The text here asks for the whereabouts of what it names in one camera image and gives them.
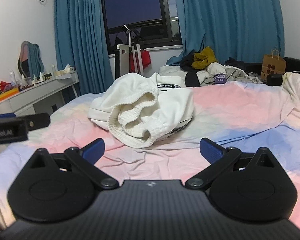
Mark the pastel duvet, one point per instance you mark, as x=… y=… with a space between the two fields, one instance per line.
x=296 y=87

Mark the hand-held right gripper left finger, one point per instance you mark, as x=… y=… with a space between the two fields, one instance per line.
x=95 y=150

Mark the white tissue box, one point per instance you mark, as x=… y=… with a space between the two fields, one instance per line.
x=63 y=71

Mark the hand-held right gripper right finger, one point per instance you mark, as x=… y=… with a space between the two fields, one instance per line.
x=210 y=150

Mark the white jacket with purple patch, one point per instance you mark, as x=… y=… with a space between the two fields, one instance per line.
x=215 y=75

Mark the grey crumpled garment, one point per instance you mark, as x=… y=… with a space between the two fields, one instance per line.
x=236 y=73

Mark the black framed window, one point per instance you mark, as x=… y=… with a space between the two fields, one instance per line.
x=132 y=2

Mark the black garment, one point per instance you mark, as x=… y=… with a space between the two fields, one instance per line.
x=188 y=60

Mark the mustard yellow garment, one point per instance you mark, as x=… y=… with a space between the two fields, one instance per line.
x=205 y=58

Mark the dark navy cloth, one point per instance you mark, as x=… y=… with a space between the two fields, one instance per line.
x=233 y=62

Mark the black chair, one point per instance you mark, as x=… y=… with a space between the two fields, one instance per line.
x=296 y=66

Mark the black speaker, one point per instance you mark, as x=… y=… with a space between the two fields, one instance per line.
x=274 y=79

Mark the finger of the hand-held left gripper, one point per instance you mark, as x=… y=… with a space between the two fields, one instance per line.
x=38 y=121

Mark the white pillow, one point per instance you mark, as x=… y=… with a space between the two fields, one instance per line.
x=171 y=71

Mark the brown paper bag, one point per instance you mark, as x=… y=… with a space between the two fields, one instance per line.
x=273 y=65

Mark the pastel bed sheet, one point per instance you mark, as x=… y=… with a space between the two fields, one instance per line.
x=227 y=110

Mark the red bag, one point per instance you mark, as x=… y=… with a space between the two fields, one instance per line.
x=145 y=58

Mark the white hooded sweatshirt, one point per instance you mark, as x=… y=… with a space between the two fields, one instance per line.
x=140 y=110

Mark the white metal rack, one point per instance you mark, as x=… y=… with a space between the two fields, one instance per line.
x=133 y=55

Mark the white dressing table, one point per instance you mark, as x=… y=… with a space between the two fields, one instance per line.
x=42 y=90

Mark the wavy framed mirror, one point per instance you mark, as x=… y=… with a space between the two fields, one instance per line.
x=31 y=60

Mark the blue curtain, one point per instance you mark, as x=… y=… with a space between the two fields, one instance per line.
x=230 y=17
x=80 y=37

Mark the orange tray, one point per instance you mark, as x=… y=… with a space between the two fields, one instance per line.
x=5 y=95

